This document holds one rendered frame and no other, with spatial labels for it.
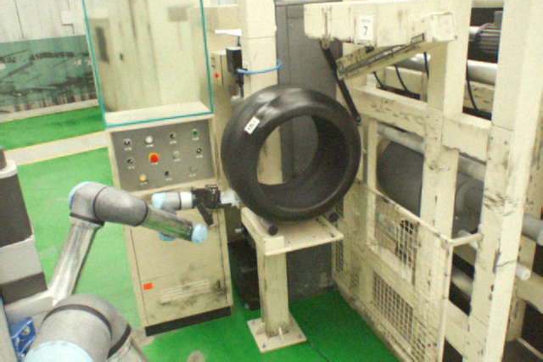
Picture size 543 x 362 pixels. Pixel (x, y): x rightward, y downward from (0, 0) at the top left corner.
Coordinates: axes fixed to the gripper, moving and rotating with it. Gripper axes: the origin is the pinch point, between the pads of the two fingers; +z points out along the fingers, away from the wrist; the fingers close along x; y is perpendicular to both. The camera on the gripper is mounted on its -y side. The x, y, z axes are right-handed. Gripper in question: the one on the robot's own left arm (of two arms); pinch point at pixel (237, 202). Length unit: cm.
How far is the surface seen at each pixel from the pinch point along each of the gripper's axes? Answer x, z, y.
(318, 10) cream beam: 10, 34, 79
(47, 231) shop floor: 230, -110, -115
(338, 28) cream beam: -8, 35, 72
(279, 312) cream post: 27, 34, -80
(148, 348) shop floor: 47, -35, -107
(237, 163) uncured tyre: -9.3, -3.4, 20.2
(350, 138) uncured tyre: -12, 43, 29
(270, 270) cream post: 27, 27, -53
